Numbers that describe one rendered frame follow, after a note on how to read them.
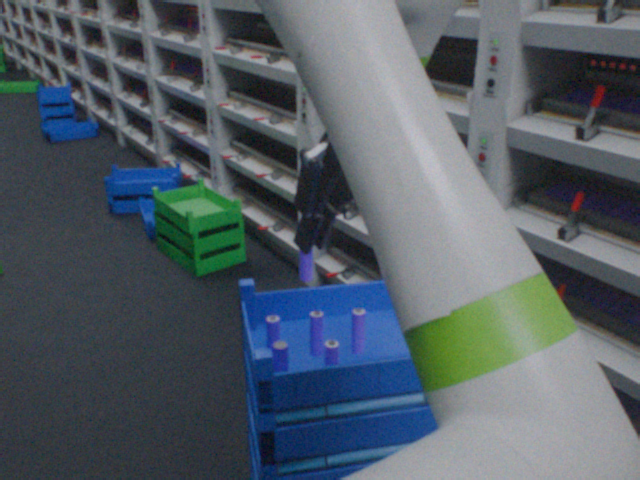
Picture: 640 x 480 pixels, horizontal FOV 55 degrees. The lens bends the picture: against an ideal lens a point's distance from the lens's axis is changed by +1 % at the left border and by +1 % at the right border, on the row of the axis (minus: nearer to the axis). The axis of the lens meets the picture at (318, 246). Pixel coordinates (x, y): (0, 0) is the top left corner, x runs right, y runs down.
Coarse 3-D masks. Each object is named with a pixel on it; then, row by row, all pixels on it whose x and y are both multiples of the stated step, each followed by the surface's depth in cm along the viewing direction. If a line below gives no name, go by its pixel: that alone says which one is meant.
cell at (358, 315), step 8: (352, 312) 82; (360, 312) 82; (352, 320) 82; (360, 320) 82; (352, 328) 83; (360, 328) 82; (352, 336) 83; (360, 336) 83; (352, 344) 84; (360, 344) 83; (360, 352) 84
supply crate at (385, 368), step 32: (320, 288) 91; (352, 288) 92; (384, 288) 93; (256, 320) 91; (288, 320) 92; (384, 320) 92; (256, 352) 71; (288, 352) 84; (352, 352) 84; (384, 352) 84; (256, 384) 72; (288, 384) 72; (320, 384) 73; (352, 384) 74; (384, 384) 75; (416, 384) 77
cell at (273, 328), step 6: (270, 318) 80; (276, 318) 80; (270, 324) 80; (276, 324) 80; (270, 330) 80; (276, 330) 80; (270, 336) 81; (276, 336) 81; (270, 342) 81; (270, 348) 81
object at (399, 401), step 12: (384, 396) 78; (396, 396) 78; (408, 396) 78; (420, 396) 79; (312, 408) 76; (324, 408) 76; (336, 408) 76; (348, 408) 77; (360, 408) 77; (372, 408) 78; (384, 408) 79; (396, 408) 80; (276, 420) 75; (288, 420) 75; (300, 420) 77; (312, 420) 77
